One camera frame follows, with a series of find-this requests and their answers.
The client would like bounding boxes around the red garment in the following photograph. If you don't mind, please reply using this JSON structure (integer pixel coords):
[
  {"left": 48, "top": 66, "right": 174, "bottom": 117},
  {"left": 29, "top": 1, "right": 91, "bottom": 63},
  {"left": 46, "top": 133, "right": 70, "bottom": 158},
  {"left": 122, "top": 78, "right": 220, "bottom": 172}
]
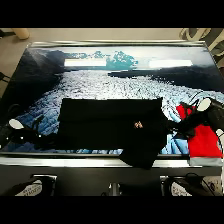
[{"left": 175, "top": 103, "right": 224, "bottom": 159}]

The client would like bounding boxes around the grey garment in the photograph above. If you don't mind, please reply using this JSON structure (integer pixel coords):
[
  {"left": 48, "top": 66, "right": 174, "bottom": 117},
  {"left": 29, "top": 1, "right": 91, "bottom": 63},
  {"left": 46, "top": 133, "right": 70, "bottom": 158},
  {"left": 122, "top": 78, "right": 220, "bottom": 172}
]
[{"left": 188, "top": 156, "right": 224, "bottom": 168}]

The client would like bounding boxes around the black T-shirt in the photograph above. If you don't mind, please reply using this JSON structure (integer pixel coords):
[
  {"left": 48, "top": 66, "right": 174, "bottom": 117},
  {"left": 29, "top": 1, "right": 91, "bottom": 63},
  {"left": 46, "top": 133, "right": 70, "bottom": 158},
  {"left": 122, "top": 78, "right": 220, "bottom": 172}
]
[{"left": 55, "top": 97, "right": 170, "bottom": 170}]

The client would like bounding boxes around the silver frame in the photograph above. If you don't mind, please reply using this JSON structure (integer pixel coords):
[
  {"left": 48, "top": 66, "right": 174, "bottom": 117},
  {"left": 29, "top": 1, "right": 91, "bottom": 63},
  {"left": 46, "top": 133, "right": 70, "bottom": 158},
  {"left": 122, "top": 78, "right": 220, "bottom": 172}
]
[{"left": 0, "top": 39, "right": 224, "bottom": 197}]

